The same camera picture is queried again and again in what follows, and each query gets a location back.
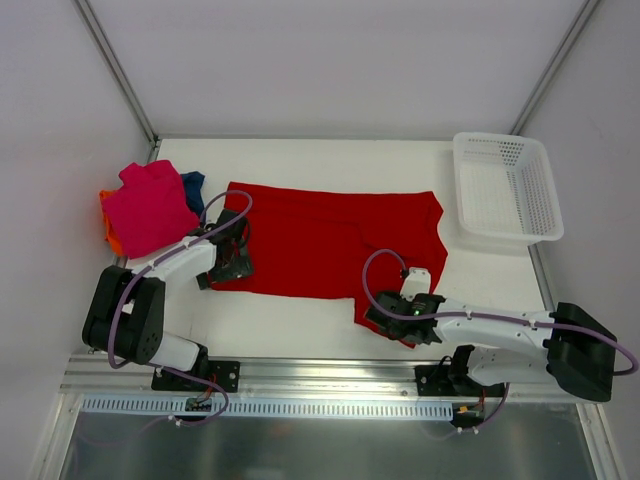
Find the red t shirt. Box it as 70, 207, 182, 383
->
213, 182, 448, 337

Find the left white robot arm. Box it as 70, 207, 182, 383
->
81, 209, 254, 390

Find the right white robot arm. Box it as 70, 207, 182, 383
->
365, 291, 617, 403

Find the blue folded t shirt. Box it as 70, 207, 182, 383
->
180, 171, 205, 216

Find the pink folded t shirt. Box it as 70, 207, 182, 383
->
103, 160, 199, 259

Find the orange folded t shirt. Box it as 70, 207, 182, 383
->
98, 190, 124, 257

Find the white plastic basket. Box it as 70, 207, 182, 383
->
452, 132, 564, 246

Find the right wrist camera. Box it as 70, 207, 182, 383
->
400, 267, 431, 299

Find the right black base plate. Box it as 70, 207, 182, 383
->
414, 364, 505, 398

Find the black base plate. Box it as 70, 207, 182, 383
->
151, 359, 241, 393
414, 364, 505, 398

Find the white slotted cable duct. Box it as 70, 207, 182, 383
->
81, 395, 454, 422

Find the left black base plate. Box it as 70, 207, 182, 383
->
151, 359, 241, 393

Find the aluminium mounting rail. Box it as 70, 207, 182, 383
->
59, 352, 600, 402

